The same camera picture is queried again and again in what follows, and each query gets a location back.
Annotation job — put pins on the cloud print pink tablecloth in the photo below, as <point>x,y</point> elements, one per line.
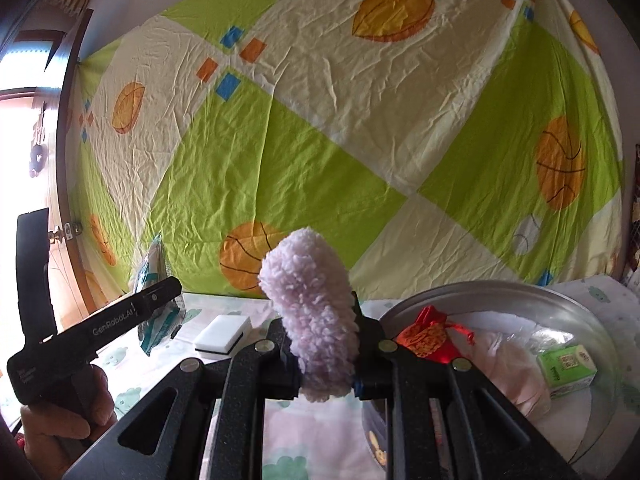
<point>150,375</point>

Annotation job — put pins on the clear bag of cotton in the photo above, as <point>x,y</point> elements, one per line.
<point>542,337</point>

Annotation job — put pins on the green tissue pack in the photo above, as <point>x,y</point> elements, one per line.
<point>567,370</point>

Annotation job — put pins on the person's left hand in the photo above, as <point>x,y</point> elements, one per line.
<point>55,430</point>

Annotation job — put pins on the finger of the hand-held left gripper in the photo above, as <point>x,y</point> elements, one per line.
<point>160,295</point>

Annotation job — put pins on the pink fluffy sock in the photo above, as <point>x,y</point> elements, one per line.
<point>310,310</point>

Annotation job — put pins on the bag of cotton swabs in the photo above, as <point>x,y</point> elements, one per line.
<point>155,270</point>

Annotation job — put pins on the round blue metal tin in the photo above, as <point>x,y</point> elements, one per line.
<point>575,310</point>

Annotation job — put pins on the white gauze towel pink stitching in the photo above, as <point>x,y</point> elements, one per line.
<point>505,375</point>

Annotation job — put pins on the wooden door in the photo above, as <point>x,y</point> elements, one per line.
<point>61,170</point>

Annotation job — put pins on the basketball print hanging sheet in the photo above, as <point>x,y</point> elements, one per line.
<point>350,135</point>

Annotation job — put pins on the hanging window ornament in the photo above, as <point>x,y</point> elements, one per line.
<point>37,145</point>

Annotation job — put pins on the brass door knob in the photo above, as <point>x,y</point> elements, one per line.
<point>59,234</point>

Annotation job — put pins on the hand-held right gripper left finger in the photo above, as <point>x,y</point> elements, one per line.
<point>277,355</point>

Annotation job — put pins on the white sponge block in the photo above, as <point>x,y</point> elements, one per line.
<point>222,332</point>

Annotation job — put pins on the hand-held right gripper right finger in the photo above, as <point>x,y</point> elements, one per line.
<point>372,355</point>

